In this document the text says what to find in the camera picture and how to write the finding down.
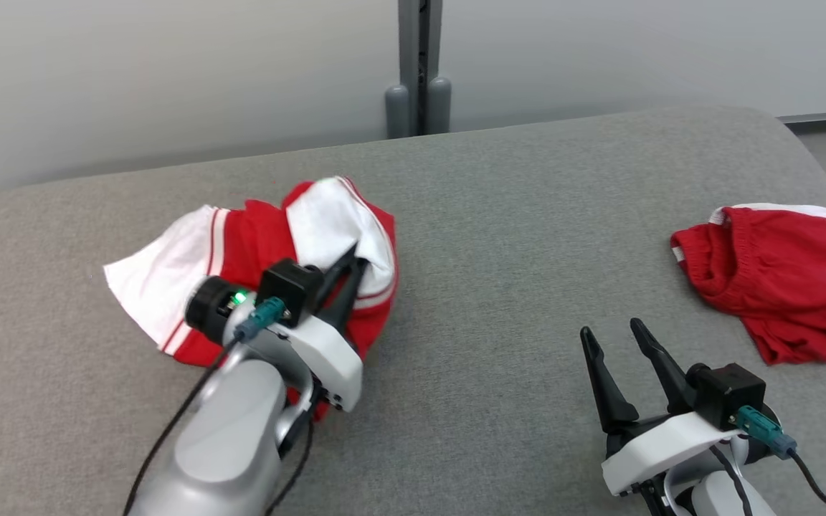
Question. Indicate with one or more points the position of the red white basketball jersey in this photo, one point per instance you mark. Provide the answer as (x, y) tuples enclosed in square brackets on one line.
[(255, 236)]

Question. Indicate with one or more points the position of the red shorts white stripe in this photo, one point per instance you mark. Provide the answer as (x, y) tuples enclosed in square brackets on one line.
[(779, 279)]

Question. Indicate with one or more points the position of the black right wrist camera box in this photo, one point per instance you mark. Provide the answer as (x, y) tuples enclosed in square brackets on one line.
[(728, 394)]

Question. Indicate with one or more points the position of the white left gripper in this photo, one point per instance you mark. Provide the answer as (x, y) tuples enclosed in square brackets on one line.
[(330, 362)]

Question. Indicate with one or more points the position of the grey cylindrical post foot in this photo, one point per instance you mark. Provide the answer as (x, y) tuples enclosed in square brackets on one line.
[(397, 115), (439, 107)]

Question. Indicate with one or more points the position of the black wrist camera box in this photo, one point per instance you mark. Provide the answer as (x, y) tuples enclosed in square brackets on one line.
[(290, 290), (728, 394)]

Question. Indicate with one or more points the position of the grey metal partition post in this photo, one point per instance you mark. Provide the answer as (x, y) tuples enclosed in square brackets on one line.
[(420, 50)]

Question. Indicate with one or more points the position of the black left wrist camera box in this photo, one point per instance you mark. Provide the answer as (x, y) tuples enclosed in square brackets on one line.
[(290, 290)]

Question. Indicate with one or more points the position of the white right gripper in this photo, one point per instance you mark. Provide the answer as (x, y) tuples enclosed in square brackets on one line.
[(660, 451)]

